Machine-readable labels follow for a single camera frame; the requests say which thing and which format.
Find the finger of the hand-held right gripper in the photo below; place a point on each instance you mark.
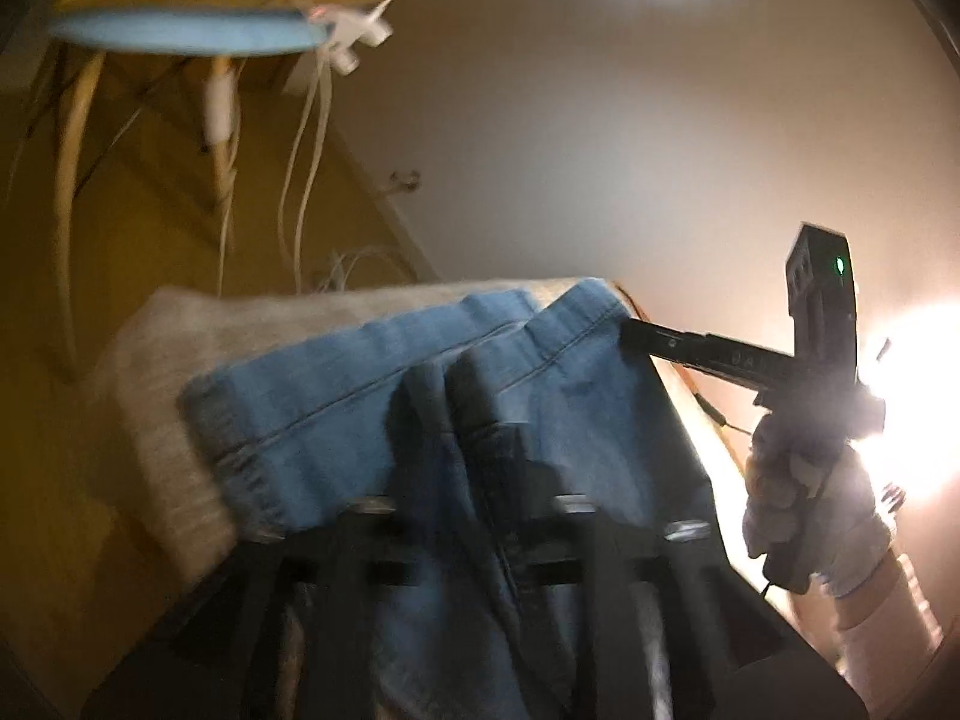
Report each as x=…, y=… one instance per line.
x=697, y=349

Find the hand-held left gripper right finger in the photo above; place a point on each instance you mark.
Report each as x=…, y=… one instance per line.
x=600, y=555

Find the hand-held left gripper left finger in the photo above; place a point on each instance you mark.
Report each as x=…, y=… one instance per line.
x=352, y=540

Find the blue denim pants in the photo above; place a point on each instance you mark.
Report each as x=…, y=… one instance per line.
x=337, y=405

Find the person's right forearm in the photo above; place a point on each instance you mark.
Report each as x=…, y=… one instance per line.
x=885, y=622

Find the person's right hand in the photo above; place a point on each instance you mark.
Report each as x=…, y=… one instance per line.
x=847, y=525

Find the beige knitted blanket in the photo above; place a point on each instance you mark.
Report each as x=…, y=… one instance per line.
x=165, y=390

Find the white power plug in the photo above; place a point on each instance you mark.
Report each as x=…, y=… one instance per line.
x=360, y=26

